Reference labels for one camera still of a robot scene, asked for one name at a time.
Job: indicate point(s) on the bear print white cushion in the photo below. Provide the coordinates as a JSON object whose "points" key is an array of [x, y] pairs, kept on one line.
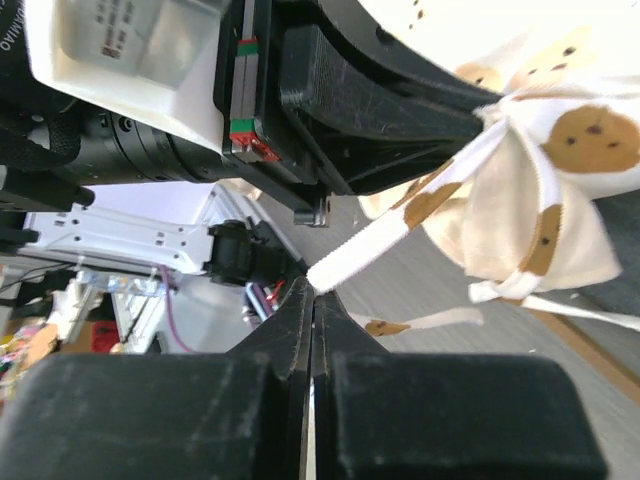
{"points": [[515, 207]]}

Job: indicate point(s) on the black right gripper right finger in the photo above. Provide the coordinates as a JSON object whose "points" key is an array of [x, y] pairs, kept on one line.
{"points": [[385, 415]]}

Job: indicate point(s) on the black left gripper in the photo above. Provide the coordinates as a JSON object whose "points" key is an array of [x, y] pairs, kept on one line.
{"points": [[344, 108]]}

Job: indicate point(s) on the wooden pet bed frame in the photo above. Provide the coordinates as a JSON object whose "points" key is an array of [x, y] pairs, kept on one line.
{"points": [[598, 357]]}

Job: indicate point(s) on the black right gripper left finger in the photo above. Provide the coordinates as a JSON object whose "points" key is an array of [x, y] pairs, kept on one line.
{"points": [[236, 415]]}

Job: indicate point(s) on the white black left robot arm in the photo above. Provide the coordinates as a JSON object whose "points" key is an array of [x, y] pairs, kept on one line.
{"points": [[54, 146]]}

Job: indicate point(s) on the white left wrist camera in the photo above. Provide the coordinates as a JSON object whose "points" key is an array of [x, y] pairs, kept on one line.
{"points": [[152, 61]]}

